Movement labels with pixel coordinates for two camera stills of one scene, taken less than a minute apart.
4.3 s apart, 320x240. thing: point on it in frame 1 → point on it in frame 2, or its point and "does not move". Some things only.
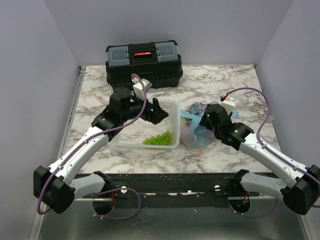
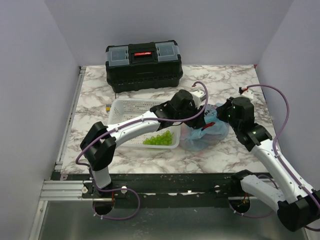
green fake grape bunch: (166, 138) does not move
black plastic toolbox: (158, 62) does not move
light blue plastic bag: (193, 134) does not move
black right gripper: (203, 120) → (222, 109)
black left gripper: (158, 114) → (197, 123)
